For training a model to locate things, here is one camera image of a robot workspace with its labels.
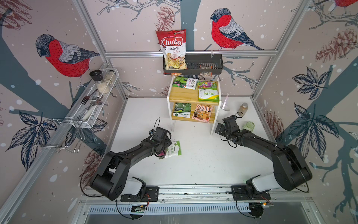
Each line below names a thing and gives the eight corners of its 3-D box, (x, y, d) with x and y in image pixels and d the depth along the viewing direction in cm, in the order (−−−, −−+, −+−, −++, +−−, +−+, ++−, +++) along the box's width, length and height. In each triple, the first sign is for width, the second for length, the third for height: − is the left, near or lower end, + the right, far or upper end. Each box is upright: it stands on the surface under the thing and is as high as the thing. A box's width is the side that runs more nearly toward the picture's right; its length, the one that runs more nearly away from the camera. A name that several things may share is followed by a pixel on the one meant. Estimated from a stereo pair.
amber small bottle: (238, 116, 109) (242, 107, 101) (236, 111, 113) (241, 102, 105) (244, 116, 109) (249, 107, 101) (242, 111, 113) (247, 102, 105)
